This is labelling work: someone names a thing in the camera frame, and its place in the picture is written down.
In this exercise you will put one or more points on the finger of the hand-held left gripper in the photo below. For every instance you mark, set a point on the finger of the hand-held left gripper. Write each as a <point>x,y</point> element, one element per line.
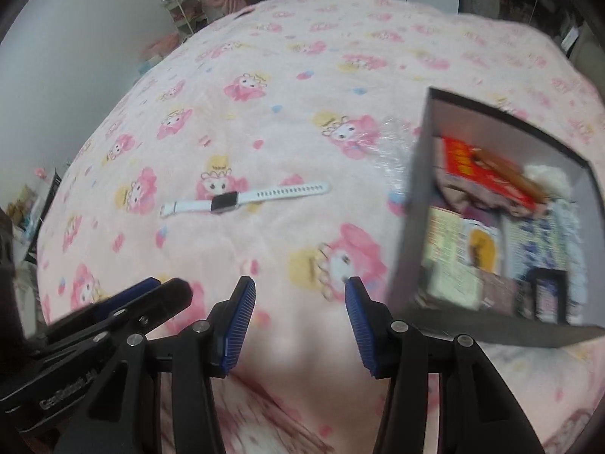
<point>165,298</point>
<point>127,295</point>

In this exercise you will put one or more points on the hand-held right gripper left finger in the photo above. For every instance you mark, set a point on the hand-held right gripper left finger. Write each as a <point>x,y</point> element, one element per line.
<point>238,326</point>

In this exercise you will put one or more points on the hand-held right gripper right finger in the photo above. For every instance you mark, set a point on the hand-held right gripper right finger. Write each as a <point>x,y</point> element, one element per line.
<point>361,326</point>

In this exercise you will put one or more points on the dark grey cardboard box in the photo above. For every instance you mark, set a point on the dark grey cardboard box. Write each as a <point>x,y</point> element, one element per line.
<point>406,246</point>

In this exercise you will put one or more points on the green yellow printed card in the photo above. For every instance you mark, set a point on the green yellow printed card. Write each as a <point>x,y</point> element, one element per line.
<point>444,246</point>

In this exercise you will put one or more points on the white smartwatch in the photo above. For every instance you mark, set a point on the white smartwatch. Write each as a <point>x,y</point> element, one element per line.
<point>264,194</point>

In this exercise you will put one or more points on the brown wooden comb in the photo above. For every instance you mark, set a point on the brown wooden comb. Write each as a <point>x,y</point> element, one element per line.
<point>515,177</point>

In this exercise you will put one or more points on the dark holographic card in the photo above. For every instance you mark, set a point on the dark holographic card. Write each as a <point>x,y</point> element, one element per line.
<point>501,293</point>

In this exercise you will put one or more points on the clear bubble wrap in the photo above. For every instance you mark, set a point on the clear bubble wrap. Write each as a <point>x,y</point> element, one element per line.
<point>394,146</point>

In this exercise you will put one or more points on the blue print clear packet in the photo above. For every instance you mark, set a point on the blue print clear packet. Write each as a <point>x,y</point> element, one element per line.
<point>534,241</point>

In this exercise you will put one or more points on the red packet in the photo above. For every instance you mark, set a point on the red packet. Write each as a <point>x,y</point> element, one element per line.
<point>461,161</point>

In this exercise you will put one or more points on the pink printed blanket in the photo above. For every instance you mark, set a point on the pink printed blanket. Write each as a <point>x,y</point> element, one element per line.
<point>283,104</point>

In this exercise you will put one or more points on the pink bag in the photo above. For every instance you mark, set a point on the pink bag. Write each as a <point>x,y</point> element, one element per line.
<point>160,49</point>

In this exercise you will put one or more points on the white shelf rack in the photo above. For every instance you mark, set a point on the white shelf rack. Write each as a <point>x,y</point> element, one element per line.
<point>182,4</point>

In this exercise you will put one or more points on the black rectangular frame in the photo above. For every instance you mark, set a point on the black rectangular frame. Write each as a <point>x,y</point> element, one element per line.
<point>548,272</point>

